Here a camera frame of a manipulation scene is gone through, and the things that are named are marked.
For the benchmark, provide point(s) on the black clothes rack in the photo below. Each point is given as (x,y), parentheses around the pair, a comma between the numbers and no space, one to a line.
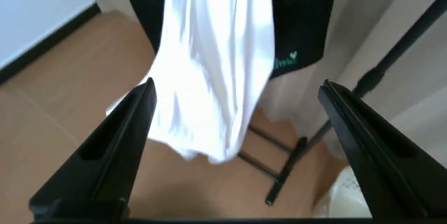
(384,65)

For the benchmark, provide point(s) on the white printed shirt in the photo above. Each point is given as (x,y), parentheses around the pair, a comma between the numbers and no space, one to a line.
(209,77)

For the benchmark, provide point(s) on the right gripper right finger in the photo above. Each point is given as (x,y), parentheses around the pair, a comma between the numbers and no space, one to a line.
(384,175)

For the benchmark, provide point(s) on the black shorts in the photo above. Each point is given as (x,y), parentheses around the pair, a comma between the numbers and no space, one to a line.
(300,25)

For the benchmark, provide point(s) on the white laundry basket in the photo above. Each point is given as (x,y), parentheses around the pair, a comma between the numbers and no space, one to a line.
(345,196)

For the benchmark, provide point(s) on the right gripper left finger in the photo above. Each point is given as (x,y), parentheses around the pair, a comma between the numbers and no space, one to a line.
(87,182)

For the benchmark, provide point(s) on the white curtain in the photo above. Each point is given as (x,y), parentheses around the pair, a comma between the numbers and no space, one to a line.
(366,14)

